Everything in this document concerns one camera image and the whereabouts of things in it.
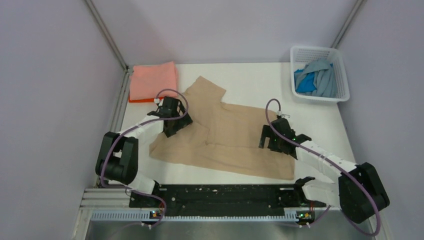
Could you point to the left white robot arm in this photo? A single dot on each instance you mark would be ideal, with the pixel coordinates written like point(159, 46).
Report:
point(118, 160)

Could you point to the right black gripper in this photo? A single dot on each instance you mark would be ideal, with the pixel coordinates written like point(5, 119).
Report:
point(267, 133)

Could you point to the right aluminium frame post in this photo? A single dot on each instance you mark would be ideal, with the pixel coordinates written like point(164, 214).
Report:
point(357, 7)

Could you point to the folded orange t shirt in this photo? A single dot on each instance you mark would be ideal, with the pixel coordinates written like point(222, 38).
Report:
point(145, 100)

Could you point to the folded pink t shirt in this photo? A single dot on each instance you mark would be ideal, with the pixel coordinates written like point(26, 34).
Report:
point(154, 81)

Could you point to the bright blue t shirt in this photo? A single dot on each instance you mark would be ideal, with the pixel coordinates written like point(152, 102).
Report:
point(306, 85)

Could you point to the left aluminium frame post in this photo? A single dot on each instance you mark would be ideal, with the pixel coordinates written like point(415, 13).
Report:
point(105, 33)

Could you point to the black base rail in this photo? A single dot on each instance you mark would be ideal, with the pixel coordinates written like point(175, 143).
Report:
point(225, 200)

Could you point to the aluminium frame post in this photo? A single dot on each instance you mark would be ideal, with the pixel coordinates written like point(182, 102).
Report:
point(105, 33)
point(357, 7)

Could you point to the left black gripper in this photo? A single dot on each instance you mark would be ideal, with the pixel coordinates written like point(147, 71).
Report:
point(182, 122)

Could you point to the beige t shirt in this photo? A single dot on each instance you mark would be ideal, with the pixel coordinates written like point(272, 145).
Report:
point(222, 136)

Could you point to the white plastic basket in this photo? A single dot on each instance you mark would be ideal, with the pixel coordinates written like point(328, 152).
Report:
point(302, 55)

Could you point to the white slotted cable duct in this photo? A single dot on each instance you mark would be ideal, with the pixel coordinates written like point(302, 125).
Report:
point(147, 216)

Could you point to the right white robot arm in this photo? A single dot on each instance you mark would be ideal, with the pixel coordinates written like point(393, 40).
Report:
point(354, 188)

